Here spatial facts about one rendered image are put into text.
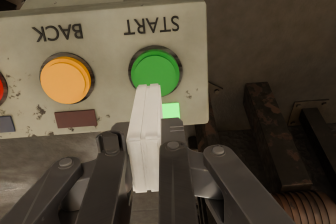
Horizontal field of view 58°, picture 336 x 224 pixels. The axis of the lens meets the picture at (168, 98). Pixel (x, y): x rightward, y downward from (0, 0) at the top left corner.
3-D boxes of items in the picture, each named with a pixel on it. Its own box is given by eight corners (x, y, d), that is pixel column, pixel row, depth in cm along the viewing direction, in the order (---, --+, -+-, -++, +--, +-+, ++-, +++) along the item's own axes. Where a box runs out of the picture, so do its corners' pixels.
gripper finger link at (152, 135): (142, 138, 13) (159, 137, 13) (148, 83, 20) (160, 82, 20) (149, 193, 14) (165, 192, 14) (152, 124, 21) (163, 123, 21)
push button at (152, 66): (179, 88, 27) (181, 96, 25) (135, 92, 27) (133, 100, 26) (177, 44, 26) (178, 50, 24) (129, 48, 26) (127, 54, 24)
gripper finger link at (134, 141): (149, 193, 14) (133, 194, 14) (152, 124, 21) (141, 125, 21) (142, 138, 13) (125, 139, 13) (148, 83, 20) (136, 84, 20)
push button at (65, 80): (96, 95, 27) (92, 103, 26) (52, 98, 27) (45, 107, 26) (88, 51, 26) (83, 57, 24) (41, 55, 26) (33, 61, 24)
